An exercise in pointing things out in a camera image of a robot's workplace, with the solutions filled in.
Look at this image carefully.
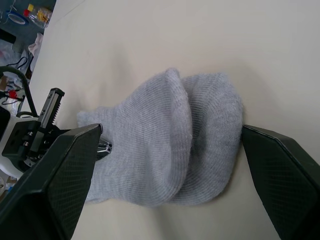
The glossy finger of the black left gripper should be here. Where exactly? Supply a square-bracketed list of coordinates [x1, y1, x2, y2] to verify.
[95, 139, 114, 161]

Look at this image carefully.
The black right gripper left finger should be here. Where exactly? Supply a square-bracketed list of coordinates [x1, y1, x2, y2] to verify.
[0, 123, 104, 240]

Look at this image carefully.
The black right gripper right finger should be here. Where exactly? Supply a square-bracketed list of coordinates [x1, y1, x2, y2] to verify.
[241, 124, 320, 240]

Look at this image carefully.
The ribbed finger of the black left gripper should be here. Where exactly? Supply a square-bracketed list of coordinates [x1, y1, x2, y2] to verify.
[37, 87, 66, 131]

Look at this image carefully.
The grey knitted sock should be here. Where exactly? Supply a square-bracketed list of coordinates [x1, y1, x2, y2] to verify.
[76, 67, 194, 209]
[172, 71, 246, 207]

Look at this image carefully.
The white crumpled cloth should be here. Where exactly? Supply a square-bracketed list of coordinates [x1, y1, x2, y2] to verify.
[27, 32, 45, 58]

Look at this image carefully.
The black rectangular block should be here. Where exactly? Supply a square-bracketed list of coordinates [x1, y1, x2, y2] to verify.
[0, 27, 17, 45]

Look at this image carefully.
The clear jar with yellow contents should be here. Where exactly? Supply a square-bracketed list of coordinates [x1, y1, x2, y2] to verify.
[23, 3, 54, 29]

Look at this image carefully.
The blue tape roll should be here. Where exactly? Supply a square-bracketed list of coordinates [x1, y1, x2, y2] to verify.
[6, 12, 29, 27]

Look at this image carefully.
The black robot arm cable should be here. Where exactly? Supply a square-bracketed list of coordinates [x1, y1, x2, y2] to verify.
[0, 65, 39, 119]

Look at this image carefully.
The thin black looped cable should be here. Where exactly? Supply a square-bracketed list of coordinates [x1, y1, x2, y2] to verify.
[14, 56, 30, 76]

